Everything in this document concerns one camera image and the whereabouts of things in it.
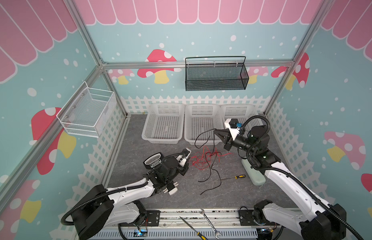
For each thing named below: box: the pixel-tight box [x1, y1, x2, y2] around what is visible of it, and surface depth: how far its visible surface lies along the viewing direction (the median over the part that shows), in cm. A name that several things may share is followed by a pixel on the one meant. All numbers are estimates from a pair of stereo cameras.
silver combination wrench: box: [199, 208, 222, 240], surface depth 74 cm
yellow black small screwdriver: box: [216, 174, 246, 181], surface depth 89 cm
